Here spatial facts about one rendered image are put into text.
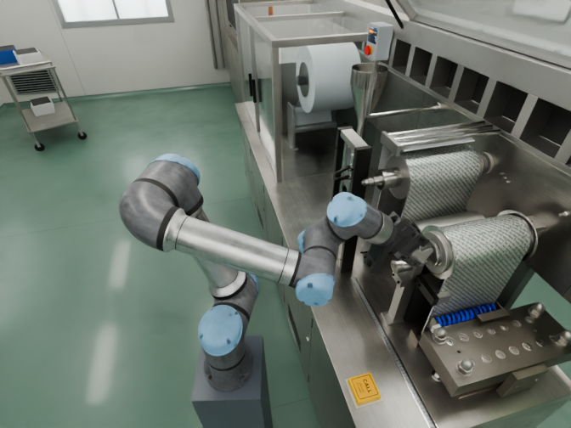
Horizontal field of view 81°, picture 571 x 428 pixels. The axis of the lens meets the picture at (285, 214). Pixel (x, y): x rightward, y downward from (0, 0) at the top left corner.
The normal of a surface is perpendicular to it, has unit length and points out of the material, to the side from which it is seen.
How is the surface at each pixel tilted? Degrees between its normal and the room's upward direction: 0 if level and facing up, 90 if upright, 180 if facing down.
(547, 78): 90
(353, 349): 0
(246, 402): 90
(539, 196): 90
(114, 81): 90
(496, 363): 0
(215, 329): 8
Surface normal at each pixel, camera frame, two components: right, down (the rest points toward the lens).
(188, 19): 0.25, 0.61
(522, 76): -0.97, 0.17
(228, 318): -0.04, -0.69
